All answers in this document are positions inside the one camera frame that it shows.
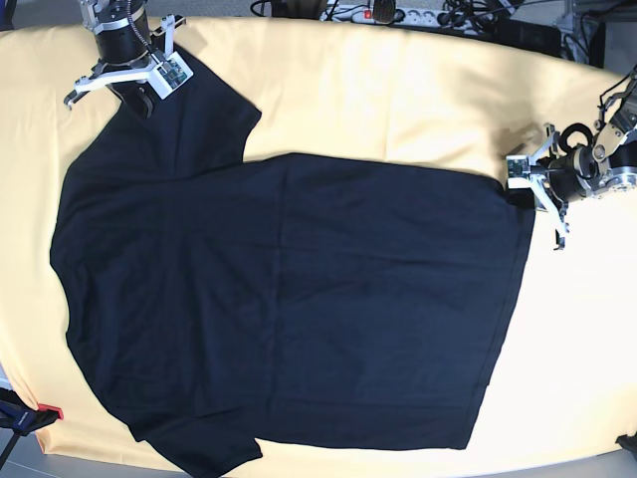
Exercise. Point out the white power strip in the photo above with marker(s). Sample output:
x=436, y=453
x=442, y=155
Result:
x=463, y=17

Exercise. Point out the black box on floor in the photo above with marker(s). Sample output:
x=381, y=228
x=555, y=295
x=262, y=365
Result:
x=527, y=36

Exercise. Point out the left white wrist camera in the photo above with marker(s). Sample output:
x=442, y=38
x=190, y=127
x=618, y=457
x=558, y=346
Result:
x=518, y=172

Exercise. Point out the dark navy T-shirt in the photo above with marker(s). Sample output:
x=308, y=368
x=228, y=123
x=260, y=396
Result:
x=215, y=302

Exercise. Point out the yellow table cloth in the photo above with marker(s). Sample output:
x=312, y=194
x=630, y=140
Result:
x=564, y=387

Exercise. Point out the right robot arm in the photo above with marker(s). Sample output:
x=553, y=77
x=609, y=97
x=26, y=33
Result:
x=97, y=12

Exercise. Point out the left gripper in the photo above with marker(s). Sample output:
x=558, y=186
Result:
x=569, y=176

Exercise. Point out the black corner object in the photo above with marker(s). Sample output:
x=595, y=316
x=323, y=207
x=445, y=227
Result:
x=628, y=443

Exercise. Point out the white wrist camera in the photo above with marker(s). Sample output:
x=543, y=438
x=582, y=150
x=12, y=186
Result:
x=518, y=172
x=170, y=75

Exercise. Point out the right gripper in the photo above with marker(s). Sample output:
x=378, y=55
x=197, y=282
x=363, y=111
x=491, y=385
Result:
x=120, y=50

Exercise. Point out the red black table clamp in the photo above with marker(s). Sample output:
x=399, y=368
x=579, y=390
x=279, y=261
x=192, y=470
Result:
x=18, y=417

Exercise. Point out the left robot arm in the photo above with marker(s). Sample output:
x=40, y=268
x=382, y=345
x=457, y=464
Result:
x=612, y=142

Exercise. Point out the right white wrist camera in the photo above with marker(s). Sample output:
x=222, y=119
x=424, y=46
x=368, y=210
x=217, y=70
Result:
x=170, y=75

